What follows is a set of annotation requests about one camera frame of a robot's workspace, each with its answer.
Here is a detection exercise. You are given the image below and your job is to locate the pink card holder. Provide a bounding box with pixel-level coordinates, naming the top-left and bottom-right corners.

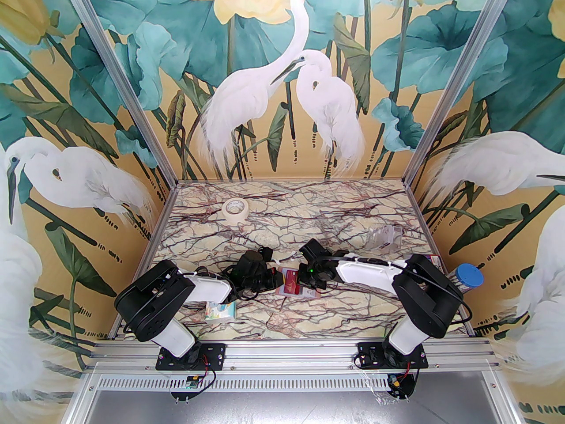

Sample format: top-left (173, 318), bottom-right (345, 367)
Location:
top-left (275, 268), bottom-right (321, 299)

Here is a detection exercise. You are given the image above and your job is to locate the red VIP card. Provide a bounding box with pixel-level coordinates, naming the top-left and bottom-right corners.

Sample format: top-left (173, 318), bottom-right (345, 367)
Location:
top-left (277, 272), bottom-right (306, 296)

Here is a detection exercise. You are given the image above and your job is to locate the clear plastic card box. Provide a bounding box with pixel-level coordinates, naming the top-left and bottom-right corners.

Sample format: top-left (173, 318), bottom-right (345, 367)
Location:
top-left (370, 226), bottom-right (398, 250)

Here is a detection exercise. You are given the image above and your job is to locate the cartoon print tissue pack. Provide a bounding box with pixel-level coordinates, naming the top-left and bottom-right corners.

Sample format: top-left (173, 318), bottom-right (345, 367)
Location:
top-left (205, 301), bottom-right (237, 321)

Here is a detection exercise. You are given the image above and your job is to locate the cream masking tape roll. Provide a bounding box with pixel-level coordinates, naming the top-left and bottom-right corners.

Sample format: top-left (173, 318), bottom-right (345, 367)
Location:
top-left (222, 197), bottom-right (249, 224)

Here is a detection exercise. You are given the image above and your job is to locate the vented aluminium strip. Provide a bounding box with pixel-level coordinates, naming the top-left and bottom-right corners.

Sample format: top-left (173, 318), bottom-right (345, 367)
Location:
top-left (86, 373), bottom-right (504, 393)

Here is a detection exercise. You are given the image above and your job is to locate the grey sheet metal panel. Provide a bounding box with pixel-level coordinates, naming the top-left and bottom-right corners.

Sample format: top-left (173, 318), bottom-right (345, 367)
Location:
top-left (66, 389), bottom-right (521, 424)

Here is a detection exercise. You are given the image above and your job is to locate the blue lidded clear tube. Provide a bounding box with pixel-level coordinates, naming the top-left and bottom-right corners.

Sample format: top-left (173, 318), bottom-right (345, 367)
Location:
top-left (448, 263), bottom-right (485, 297)

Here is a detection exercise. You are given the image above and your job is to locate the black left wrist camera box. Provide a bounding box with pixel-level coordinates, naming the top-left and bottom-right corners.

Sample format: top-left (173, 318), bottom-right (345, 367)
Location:
top-left (236, 249), bottom-right (269, 277)

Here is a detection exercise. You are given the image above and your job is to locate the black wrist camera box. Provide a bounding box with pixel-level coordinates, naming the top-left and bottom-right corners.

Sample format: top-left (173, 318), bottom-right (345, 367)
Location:
top-left (300, 238), bottom-right (331, 265)
top-left (236, 249), bottom-right (269, 277)

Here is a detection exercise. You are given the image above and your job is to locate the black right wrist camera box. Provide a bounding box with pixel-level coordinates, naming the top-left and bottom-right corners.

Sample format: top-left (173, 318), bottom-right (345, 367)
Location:
top-left (300, 238), bottom-right (331, 265)

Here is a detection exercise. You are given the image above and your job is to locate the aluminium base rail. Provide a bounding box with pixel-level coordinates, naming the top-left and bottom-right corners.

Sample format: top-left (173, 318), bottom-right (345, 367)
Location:
top-left (84, 341), bottom-right (505, 374)

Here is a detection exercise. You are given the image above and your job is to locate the short aluminium table edge rail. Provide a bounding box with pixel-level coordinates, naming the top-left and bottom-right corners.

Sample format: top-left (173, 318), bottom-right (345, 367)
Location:
top-left (176, 178), bottom-right (410, 185)

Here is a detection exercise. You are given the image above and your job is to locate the small circuit board with wires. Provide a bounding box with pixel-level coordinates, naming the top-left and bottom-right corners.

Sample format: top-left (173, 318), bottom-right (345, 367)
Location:
top-left (170, 371), bottom-right (218, 403)
top-left (385, 367), bottom-right (419, 400)

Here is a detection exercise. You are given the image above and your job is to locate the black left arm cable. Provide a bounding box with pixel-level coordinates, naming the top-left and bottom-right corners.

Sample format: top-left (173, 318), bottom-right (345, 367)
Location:
top-left (121, 246), bottom-right (273, 339)

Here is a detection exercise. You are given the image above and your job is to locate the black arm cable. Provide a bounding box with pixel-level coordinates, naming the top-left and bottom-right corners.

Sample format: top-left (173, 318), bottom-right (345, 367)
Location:
top-left (316, 252), bottom-right (469, 326)
top-left (121, 246), bottom-right (273, 339)

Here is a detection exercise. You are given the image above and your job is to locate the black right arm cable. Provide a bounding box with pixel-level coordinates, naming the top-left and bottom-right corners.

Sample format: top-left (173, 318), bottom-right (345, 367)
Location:
top-left (316, 252), bottom-right (469, 326)

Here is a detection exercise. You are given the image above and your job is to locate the aluminium frame post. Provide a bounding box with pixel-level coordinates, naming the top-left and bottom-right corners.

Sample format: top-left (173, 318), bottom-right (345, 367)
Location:
top-left (56, 0), bottom-right (180, 189)
top-left (404, 0), bottom-right (518, 189)

